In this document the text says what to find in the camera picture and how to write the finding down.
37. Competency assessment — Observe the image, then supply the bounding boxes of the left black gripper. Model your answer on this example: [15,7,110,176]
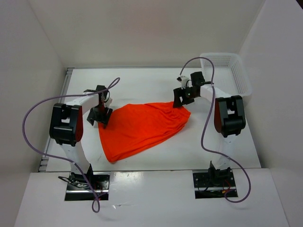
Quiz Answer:
[87,105,113,128]

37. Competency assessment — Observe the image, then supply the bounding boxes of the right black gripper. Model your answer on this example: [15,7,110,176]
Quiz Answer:
[172,85,198,108]

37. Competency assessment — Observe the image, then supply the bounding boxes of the orange mesh shorts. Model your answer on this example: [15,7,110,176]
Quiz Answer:
[98,102,191,163]

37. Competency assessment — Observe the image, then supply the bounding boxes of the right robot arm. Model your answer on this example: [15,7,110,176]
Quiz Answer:
[173,71,246,186]

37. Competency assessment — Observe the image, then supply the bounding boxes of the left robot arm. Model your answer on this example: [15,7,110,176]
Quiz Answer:
[49,85,113,189]

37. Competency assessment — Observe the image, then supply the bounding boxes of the white plastic basket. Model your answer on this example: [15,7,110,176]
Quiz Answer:
[200,52,252,97]

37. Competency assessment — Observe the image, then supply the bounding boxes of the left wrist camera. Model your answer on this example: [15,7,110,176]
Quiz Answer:
[101,90,112,108]

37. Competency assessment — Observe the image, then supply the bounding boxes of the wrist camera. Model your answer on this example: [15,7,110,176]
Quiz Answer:
[101,90,112,108]
[177,76,190,89]

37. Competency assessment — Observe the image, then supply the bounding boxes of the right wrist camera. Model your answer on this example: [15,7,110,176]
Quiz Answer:
[177,76,190,89]

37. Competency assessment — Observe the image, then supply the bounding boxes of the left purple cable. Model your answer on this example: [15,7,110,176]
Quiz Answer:
[22,77,121,213]

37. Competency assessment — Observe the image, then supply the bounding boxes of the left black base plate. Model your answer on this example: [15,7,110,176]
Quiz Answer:
[59,172,110,201]

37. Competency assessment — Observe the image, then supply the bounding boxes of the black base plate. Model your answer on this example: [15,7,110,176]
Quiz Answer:
[192,170,238,199]
[59,172,110,201]

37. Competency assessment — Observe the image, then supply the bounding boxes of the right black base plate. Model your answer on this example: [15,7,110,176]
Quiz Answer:
[192,170,238,199]

